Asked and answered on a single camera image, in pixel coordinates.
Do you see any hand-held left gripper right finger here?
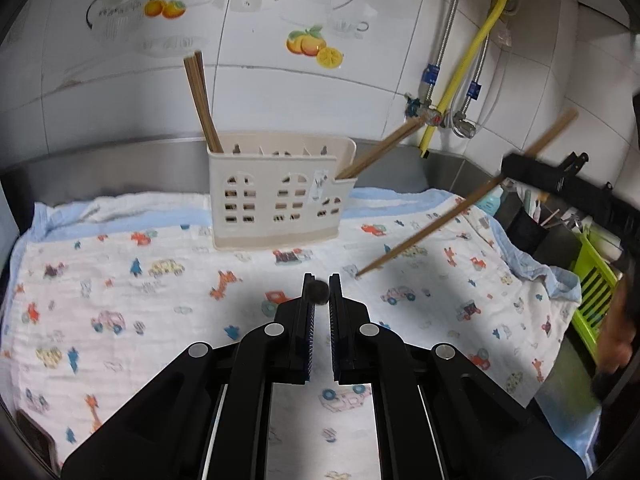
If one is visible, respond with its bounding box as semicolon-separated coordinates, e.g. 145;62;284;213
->
327;273;587;480

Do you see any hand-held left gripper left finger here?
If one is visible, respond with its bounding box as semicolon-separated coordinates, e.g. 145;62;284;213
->
60;272;317;480

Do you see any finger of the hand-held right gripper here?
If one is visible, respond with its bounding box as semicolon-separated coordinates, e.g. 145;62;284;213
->
562;151;590;177
501;152;629;227

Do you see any beige plastic chopstick holder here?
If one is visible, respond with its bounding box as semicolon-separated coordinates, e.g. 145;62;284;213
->
207;132;358;252

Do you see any long wooden chopstick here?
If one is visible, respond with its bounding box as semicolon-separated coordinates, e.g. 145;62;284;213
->
335;117;421;178
342;122;425;180
193;50;225;154
355;108;581;279
183;56;222;154

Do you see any person's right hand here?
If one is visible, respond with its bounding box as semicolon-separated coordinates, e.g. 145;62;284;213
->
595;262;640;377

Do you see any black utensil container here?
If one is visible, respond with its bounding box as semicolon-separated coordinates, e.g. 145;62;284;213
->
504;199;587;273

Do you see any teal pump bottle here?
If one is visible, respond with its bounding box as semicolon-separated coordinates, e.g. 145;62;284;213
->
475;185;507;217

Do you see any green plastic rack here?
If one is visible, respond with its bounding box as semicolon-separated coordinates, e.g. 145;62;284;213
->
569;229;622;357

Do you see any metal angle valve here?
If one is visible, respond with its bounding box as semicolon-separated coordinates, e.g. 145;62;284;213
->
446;110;479;139

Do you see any white printed blanket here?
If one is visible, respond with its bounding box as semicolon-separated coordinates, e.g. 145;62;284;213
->
0;187;583;480

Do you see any black flat object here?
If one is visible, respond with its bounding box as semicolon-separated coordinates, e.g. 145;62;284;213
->
14;409;57;472

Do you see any braided metal hose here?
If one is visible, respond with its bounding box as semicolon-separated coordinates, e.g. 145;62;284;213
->
421;0;465;107
461;32;492;122

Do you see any red handle water valve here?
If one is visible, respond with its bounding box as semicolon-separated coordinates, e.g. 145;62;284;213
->
404;94;447;130

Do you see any yellow corrugated hose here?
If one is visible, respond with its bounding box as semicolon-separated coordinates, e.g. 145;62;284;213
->
419;0;516;159

